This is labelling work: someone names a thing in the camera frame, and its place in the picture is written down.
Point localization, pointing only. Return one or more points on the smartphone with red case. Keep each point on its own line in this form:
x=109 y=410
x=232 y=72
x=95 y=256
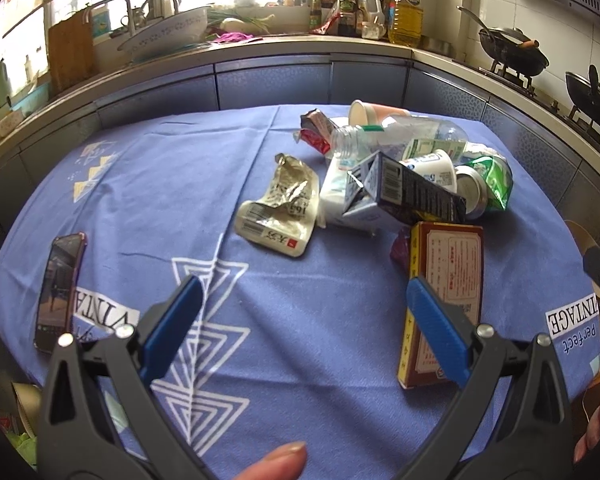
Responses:
x=56 y=300

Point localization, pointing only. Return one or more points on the wooden cutting board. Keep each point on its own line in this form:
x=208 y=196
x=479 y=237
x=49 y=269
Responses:
x=70 y=52

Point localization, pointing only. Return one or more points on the pink and white paper cup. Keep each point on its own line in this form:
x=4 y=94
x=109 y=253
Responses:
x=365 y=113

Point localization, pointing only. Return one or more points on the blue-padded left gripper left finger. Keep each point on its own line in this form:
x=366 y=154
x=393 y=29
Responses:
x=77 y=438

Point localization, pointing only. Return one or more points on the black wok with handle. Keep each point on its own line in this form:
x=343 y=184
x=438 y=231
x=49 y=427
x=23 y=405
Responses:
x=510 y=48

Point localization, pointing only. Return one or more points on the yellow cooking oil bottle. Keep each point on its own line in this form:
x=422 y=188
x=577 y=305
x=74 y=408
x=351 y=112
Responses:
x=405 y=23

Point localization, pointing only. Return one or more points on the black pan with lid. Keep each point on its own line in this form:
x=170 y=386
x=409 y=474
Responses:
x=584 y=92

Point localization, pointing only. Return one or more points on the red and cream carton box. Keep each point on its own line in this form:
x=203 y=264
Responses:
x=450 y=257

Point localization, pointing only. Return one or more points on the white patterned basin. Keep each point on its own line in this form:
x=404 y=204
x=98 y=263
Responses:
x=168 y=35

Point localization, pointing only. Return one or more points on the red snack wrapper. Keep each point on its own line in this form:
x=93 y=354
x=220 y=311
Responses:
x=316 y=130

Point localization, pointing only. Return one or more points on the beige foil pouch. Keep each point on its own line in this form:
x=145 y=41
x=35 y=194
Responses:
x=283 y=219

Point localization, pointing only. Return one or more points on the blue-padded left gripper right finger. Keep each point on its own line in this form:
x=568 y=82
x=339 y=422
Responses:
x=532 y=438

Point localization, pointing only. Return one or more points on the white yogurt cup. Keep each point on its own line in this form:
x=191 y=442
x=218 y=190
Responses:
x=436 y=167

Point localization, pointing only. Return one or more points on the crushed green aluminium can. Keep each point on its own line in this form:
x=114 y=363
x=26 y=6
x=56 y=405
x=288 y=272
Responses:
x=485 y=183

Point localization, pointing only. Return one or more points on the blue patterned tablecloth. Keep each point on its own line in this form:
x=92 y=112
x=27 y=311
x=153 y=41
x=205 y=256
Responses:
x=283 y=349

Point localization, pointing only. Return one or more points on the dark blue milk carton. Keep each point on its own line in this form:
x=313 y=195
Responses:
x=383 y=194

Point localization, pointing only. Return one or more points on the person's left hand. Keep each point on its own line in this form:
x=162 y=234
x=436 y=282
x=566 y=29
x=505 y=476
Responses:
x=284 y=463

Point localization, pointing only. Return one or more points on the white plastic jug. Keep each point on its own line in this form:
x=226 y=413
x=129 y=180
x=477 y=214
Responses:
x=370 y=21

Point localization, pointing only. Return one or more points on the white and green milk pouch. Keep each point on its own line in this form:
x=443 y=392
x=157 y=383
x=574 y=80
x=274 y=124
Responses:
x=331 y=206

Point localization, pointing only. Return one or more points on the clear plastic bottle green label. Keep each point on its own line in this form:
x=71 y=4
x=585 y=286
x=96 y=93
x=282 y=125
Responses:
x=400 y=137

